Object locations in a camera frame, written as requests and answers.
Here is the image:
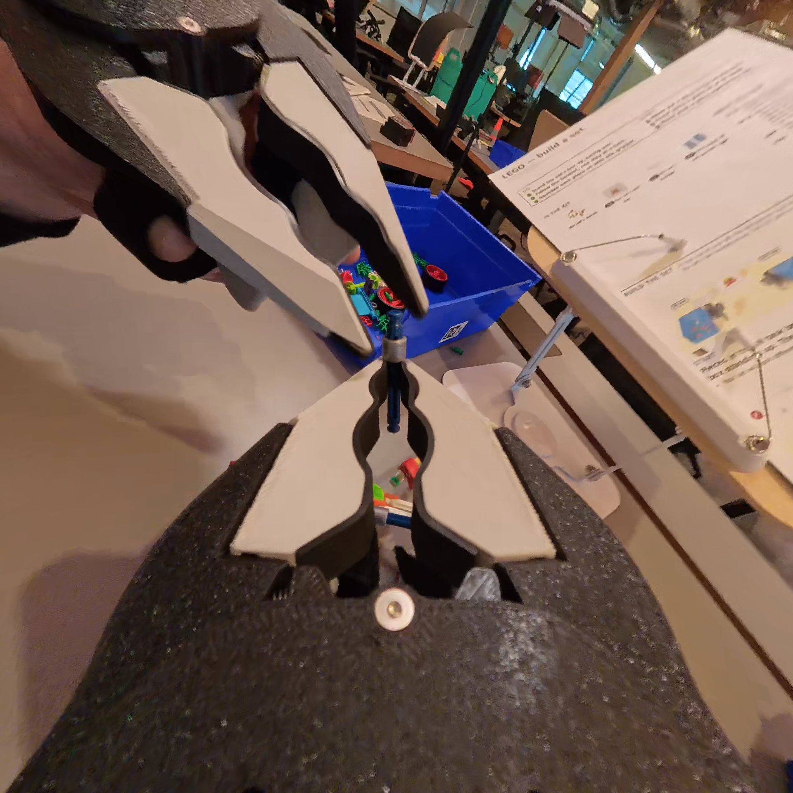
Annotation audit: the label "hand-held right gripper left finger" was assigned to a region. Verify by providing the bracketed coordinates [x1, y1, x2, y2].
[230, 359, 383, 565]

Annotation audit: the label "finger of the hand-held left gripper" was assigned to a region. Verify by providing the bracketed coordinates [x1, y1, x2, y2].
[257, 59, 431, 319]
[98, 76, 377, 358]

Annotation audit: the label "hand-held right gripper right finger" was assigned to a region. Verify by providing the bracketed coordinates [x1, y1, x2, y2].
[403, 361, 557, 563]

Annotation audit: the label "colourful construction toy model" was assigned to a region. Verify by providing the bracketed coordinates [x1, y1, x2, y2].
[370, 456, 423, 529]

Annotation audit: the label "blue toy rod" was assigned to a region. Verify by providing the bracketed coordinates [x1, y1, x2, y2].
[383, 307, 405, 433]

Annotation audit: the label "blue parts bin with tag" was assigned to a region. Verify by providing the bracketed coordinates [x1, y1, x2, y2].
[322, 181, 544, 361]

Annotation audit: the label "person's left forearm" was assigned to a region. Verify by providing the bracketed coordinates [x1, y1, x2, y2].
[0, 211, 83, 250]

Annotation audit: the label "person's left hand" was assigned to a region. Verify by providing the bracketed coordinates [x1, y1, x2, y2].
[0, 37, 202, 265]

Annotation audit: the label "small black box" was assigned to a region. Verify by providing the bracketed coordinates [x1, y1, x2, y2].
[378, 116, 418, 148]

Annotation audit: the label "neighbouring grey table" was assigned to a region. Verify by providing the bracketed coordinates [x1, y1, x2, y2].
[279, 0, 457, 185]

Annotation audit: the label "papers on neighbouring table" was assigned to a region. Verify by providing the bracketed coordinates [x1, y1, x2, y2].
[336, 73, 399, 126]

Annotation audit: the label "white stand base board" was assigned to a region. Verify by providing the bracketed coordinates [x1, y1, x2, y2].
[442, 361, 622, 522]

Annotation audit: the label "green tote bag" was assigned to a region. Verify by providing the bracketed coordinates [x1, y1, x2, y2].
[429, 47, 467, 104]
[461, 70, 501, 120]

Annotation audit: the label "black pole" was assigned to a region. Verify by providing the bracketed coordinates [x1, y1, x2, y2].
[432, 0, 516, 157]

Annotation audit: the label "tan chair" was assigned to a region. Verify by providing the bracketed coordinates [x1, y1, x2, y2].
[528, 109, 572, 154]

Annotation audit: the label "instruction sheet board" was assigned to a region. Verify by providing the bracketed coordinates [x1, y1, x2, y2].
[488, 28, 793, 485]

